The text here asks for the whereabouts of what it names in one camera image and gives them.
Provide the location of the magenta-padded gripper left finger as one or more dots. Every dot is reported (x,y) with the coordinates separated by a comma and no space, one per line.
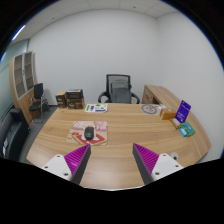
(58,165)

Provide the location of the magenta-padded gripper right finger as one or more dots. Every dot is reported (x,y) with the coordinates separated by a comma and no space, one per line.
(165,164)

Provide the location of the black computer mouse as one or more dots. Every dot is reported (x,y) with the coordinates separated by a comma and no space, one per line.
(89,133)

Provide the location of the pink and red printed mouse pad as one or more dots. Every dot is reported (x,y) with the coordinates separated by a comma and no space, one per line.
(100,131)

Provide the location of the blue pack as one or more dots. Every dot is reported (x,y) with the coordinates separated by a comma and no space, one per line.
(183,132)

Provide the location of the small yellow-brown box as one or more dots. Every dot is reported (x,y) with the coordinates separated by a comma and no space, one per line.
(175,123)

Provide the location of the green pack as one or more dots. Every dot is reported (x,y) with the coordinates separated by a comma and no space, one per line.
(188,128)

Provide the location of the orange cardboard box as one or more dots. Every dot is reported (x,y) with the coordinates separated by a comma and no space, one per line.
(167,114)

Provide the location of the purple card package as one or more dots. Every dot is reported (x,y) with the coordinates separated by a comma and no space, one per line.
(183,111)

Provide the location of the black sofa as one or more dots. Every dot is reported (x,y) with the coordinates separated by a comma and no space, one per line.
(11,133)

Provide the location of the round grey printed mat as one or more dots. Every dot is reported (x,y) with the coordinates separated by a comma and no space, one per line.
(149,109)

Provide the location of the white sheet with coloured prints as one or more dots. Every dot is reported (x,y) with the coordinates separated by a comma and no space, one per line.
(96,107)

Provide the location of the wooden side desk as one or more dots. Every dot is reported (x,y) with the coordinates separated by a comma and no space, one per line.
(160,95)

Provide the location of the dark printed box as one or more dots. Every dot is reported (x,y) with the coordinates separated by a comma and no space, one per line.
(75,94)

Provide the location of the small black visitor chair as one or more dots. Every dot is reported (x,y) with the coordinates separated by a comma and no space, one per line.
(37,95)

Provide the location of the grey backpack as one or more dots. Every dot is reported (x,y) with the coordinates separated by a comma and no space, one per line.
(120,92)

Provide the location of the wooden shelf unit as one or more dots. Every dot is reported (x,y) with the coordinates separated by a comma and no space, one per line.
(21,80)

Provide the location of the black mesh office chair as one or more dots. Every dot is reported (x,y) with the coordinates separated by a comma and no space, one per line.
(108,86)

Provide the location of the ceiling light panel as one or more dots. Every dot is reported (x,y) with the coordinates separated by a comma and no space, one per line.
(18,33)

